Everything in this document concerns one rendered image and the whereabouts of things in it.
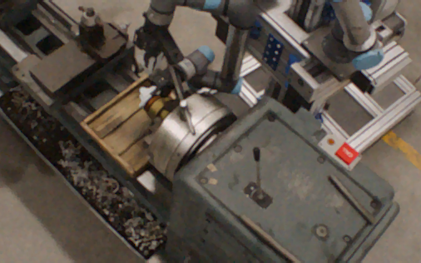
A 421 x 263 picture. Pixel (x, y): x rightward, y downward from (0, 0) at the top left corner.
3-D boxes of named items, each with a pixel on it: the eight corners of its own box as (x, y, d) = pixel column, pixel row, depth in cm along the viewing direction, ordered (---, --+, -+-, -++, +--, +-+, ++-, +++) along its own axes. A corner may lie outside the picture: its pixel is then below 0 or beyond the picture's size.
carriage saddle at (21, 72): (136, 54, 232) (136, 45, 227) (51, 116, 211) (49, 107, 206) (92, 17, 241) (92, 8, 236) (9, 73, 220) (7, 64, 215)
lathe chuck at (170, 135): (230, 131, 205) (230, 91, 176) (170, 191, 196) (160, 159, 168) (212, 116, 207) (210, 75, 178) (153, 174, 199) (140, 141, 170)
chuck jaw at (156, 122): (180, 133, 184) (155, 154, 178) (179, 141, 188) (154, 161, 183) (157, 113, 188) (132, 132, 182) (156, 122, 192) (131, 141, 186)
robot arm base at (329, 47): (338, 29, 211) (345, 12, 203) (364, 53, 206) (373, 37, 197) (313, 43, 205) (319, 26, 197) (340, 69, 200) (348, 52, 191)
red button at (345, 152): (357, 156, 170) (359, 152, 168) (347, 167, 167) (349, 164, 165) (343, 144, 172) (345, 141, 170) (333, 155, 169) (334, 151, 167)
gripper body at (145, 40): (149, 36, 169) (156, 6, 160) (167, 52, 167) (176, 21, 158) (131, 45, 164) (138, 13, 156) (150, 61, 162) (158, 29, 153)
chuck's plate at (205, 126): (237, 136, 203) (238, 97, 175) (177, 196, 195) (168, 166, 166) (230, 131, 205) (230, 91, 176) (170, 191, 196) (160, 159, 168)
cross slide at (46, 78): (133, 42, 227) (133, 36, 223) (53, 99, 208) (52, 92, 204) (107, 22, 232) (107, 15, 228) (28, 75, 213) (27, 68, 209)
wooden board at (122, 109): (200, 122, 216) (200, 116, 213) (132, 179, 200) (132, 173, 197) (147, 78, 225) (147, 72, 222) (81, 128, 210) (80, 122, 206)
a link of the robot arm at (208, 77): (210, 96, 216) (214, 79, 207) (183, 90, 216) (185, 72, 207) (215, 81, 220) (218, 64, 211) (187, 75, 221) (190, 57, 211)
